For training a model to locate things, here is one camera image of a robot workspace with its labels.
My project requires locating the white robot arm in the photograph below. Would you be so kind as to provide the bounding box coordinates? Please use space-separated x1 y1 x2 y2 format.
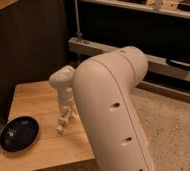
49 46 155 171

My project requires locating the wooden beam rail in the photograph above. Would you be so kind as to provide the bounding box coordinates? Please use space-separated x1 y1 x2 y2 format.
68 37 190 82

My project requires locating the upper wooden shelf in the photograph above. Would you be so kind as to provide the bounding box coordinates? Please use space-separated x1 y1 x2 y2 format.
81 0 190 19

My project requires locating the small white bottle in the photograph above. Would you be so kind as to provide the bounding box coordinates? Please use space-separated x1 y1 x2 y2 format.
56 115 69 134

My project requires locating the black ceramic bowl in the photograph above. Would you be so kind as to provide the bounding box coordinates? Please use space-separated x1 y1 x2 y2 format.
0 116 40 153

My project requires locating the metal vertical pole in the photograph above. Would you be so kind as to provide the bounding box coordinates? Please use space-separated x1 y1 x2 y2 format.
74 0 82 41

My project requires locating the black handle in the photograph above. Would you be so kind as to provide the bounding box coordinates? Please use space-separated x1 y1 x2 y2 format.
165 58 190 71

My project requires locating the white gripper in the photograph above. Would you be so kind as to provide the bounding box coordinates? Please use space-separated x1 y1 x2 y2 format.
57 87 74 121

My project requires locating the wooden table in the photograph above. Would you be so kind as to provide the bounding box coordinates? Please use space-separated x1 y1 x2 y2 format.
0 81 94 171

